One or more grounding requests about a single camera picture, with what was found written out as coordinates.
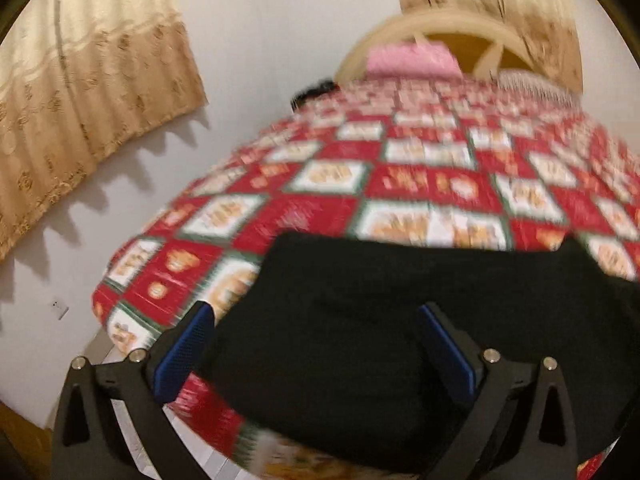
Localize black pants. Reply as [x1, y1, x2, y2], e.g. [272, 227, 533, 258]
[196, 232, 639, 474]

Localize red patchwork bear bedspread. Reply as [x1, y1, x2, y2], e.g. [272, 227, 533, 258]
[91, 71, 640, 480]

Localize striped pillow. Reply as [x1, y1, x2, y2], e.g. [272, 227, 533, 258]
[494, 70, 582, 107]

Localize pink folded blanket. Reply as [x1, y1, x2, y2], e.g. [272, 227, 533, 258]
[366, 41, 463, 78]

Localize black item beside bed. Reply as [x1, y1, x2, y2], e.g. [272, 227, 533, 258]
[290, 78, 340, 112]

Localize cream wooden headboard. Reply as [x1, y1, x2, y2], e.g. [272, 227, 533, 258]
[333, 8, 584, 94]

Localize white wall socket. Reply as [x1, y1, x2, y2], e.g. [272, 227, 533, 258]
[50, 299, 70, 321]

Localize beige curtain left wall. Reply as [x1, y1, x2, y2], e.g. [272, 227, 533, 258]
[1, 0, 207, 252]

